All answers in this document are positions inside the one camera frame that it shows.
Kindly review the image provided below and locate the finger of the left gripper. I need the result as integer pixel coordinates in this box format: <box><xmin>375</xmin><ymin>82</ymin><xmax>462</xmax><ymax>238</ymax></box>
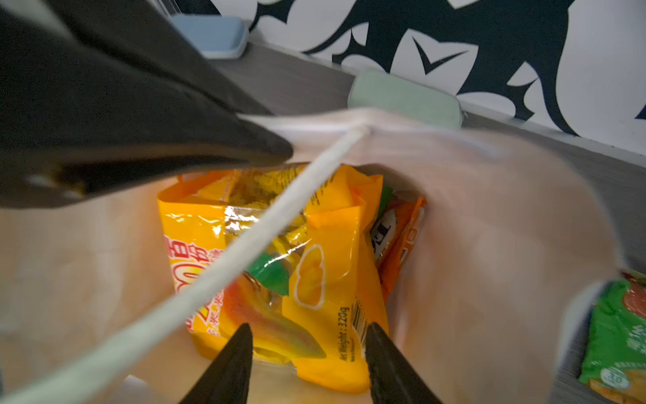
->
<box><xmin>1</xmin><ymin>1</ymin><xmax>293</xmax><ymax>209</ymax></box>

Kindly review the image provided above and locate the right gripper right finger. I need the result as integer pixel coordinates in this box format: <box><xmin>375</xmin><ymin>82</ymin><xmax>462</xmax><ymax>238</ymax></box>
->
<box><xmin>365</xmin><ymin>323</ymin><xmax>442</xmax><ymax>404</ymax></box>

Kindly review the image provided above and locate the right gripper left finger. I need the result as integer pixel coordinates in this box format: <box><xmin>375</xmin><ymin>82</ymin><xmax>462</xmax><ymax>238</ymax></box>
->
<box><xmin>179</xmin><ymin>323</ymin><xmax>253</xmax><ymax>404</ymax></box>

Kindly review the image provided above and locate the green snack packet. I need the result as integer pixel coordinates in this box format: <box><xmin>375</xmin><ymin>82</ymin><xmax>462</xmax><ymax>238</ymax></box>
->
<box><xmin>579</xmin><ymin>270</ymin><xmax>645</xmax><ymax>403</ymax></box>

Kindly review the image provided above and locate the orange snack packet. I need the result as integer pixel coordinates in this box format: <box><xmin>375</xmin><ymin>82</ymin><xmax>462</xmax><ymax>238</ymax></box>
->
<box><xmin>370</xmin><ymin>196</ymin><xmax>427</xmax><ymax>301</ymax></box>

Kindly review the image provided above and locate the cartoon animal paper bag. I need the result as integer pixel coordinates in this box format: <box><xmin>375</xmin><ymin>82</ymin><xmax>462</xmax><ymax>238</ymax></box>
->
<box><xmin>1</xmin><ymin>109</ymin><xmax>623</xmax><ymax>403</ymax></box>

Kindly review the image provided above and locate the yellow snack packet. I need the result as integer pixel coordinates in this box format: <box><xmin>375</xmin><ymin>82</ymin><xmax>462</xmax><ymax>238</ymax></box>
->
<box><xmin>157</xmin><ymin>165</ymin><xmax>388</xmax><ymax>394</ymax></box>

